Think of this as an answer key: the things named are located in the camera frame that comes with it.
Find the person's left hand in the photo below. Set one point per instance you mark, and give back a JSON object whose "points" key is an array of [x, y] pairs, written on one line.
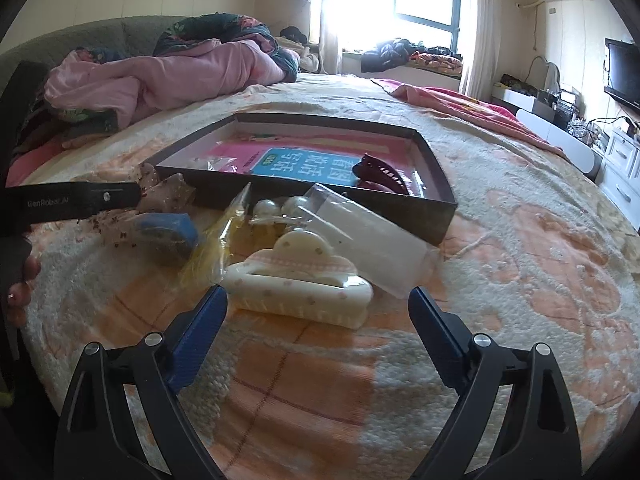
{"points": [[20, 294]]}

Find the dark clothes on windowsill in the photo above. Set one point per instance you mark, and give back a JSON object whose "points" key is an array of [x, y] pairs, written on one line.
{"points": [[402, 52]]}

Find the pink red blanket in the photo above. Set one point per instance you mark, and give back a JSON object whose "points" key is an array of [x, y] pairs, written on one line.
{"points": [[491, 117]]}

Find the white curtain right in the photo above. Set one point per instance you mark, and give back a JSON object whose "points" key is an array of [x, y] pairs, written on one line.
{"points": [[479, 44]]}

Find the window with dark frame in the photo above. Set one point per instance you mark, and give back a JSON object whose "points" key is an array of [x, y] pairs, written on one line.
{"points": [[362, 25]]}

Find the pink quilt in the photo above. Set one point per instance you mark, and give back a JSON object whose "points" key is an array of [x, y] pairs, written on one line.
{"points": [[117, 94]]}

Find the black flat television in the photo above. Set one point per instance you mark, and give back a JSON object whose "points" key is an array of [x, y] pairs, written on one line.
{"points": [[623, 80]]}

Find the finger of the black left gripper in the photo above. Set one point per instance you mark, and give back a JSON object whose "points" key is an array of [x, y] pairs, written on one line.
{"points": [[40, 203]]}

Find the cream cloud-shaped hair claw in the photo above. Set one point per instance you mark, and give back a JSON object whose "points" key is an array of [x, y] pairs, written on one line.
{"points": [[302, 277]]}

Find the dark shallow cardboard box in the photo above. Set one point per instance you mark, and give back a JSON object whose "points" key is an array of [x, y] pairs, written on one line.
{"points": [[427, 217]]}

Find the clear plastic packet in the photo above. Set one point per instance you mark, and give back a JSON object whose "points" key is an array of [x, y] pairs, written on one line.
{"points": [[386, 255]]}

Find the yellow cellophane bag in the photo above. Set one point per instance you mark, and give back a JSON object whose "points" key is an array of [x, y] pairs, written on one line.
{"points": [[211, 257]]}

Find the grey-green headboard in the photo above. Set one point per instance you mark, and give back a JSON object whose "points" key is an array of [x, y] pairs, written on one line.
{"points": [[136, 35]]}

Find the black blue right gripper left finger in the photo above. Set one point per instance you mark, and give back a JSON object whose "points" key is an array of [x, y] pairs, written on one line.
{"points": [[97, 438]]}

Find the blue hair accessory in bag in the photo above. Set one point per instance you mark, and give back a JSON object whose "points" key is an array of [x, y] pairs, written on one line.
{"points": [[169, 238]]}

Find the small clear bag in box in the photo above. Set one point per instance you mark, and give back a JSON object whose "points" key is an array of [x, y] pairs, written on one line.
{"points": [[215, 164]]}

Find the spotted sheer hair bow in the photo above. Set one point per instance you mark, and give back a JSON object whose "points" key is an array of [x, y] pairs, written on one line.
{"points": [[170, 196]]}

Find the maroon hair claw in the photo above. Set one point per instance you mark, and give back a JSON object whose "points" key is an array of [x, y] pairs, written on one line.
{"points": [[376, 174]]}

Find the dark floral blanket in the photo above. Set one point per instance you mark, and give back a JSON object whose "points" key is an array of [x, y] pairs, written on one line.
{"points": [[225, 27]]}

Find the white curved side table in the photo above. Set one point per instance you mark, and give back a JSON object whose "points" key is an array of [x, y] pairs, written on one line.
{"points": [[538, 117]]}

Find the white drawer cabinet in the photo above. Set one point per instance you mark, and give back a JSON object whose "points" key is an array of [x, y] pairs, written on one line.
{"points": [[618, 177]]}

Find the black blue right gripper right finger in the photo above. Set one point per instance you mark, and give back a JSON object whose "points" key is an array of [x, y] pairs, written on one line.
{"points": [[513, 418]]}

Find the pearl hair clip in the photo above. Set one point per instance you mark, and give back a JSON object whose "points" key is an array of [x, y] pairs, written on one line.
{"points": [[291, 212]]}

